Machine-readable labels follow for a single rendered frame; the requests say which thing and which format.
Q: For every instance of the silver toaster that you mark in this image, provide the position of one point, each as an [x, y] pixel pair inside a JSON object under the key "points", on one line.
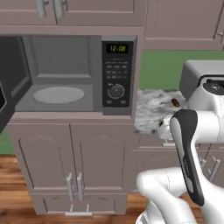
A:
{"points": [[191, 75]]}

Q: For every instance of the taupe lower cupboard door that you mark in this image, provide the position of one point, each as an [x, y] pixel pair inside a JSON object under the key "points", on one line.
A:
{"points": [[102, 154], [154, 163], [217, 154], [40, 154]]}

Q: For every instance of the small brown object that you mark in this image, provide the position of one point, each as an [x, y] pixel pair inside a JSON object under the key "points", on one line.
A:
{"points": [[175, 102]]}

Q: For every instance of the grey microwave oven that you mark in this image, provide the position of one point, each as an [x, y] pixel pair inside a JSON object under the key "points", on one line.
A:
{"points": [[116, 73]]}

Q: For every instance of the white mug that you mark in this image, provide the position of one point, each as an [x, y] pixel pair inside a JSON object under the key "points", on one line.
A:
{"points": [[165, 129]]}

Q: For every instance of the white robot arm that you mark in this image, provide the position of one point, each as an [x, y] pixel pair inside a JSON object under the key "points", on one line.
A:
{"points": [[163, 186]]}

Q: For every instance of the taupe upper cupboard door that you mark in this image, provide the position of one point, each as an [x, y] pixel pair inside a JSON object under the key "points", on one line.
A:
{"points": [[180, 20], [20, 11], [102, 11]]}

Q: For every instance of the grey microwave turntable plate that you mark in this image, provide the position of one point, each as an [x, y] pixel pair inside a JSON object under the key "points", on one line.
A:
{"points": [[58, 95]]}

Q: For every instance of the taupe cupboard door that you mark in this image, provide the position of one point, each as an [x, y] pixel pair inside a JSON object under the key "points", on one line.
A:
{"points": [[154, 163], [102, 11], [20, 11], [180, 20], [40, 154], [217, 154], [102, 154]]}

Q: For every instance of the taupe drawer front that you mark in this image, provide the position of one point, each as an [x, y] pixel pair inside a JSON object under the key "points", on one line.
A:
{"points": [[150, 141], [108, 202]]}

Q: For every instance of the dark microwave door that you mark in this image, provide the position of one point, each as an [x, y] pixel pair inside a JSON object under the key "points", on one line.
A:
{"points": [[11, 75]]}

